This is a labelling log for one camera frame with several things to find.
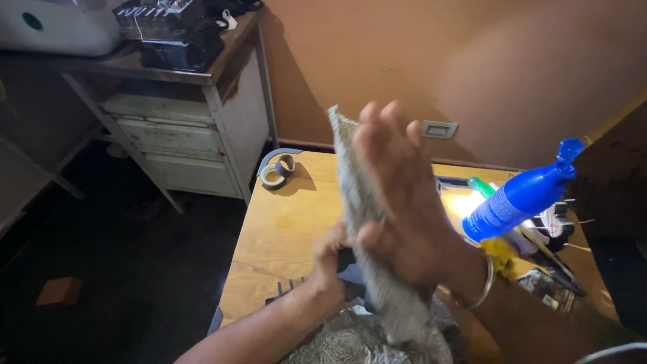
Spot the person's left hand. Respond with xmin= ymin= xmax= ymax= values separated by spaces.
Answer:
xmin=309 ymin=222 xmax=356 ymax=310

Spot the person's right hand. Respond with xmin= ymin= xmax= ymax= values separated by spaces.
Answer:
xmin=353 ymin=100 xmax=487 ymax=306

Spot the dark plastic part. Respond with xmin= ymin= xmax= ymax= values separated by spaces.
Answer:
xmin=336 ymin=247 xmax=379 ymax=315

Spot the grey fuzzy cloth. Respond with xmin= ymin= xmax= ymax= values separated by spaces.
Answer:
xmin=279 ymin=104 xmax=467 ymax=364

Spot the wooden table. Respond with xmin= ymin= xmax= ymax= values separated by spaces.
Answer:
xmin=218 ymin=150 xmax=622 ymax=364

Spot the black toothed plastic part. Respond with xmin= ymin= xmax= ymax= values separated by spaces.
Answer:
xmin=265 ymin=276 xmax=310 ymax=307

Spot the white tape roll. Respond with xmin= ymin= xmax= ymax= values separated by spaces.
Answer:
xmin=258 ymin=163 xmax=289 ymax=191

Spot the grey curved plastic piece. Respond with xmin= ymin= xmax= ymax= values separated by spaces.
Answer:
xmin=257 ymin=148 xmax=304 ymax=175

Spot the grey plastic strip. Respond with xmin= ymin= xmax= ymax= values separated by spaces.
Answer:
xmin=207 ymin=305 xmax=224 ymax=336

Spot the silver bangle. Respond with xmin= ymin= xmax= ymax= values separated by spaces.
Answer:
xmin=457 ymin=254 xmax=495 ymax=310

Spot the worn metal drawer cabinet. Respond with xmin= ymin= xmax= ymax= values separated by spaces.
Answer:
xmin=0 ymin=10 xmax=280 ymax=214

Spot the blue plastic spray bottle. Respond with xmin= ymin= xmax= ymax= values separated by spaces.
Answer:
xmin=462 ymin=139 xmax=586 ymax=244

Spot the black hand tool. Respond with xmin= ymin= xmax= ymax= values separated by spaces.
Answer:
xmin=526 ymin=248 xmax=588 ymax=298

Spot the black electrical parts heap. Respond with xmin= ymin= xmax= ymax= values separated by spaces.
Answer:
xmin=112 ymin=0 xmax=265 ymax=72

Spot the brown brick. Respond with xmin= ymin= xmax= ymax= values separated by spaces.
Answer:
xmin=35 ymin=276 xmax=84 ymax=308

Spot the white appliance housing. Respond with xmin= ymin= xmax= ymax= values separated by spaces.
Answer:
xmin=0 ymin=0 xmax=124 ymax=57

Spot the white wall socket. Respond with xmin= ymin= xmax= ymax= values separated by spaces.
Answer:
xmin=421 ymin=120 xmax=459 ymax=140

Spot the round coil with wires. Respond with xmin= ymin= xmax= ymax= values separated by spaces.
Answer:
xmin=531 ymin=198 xmax=596 ymax=253

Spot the white cable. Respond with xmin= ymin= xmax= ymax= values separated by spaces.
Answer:
xmin=575 ymin=342 xmax=647 ymax=364

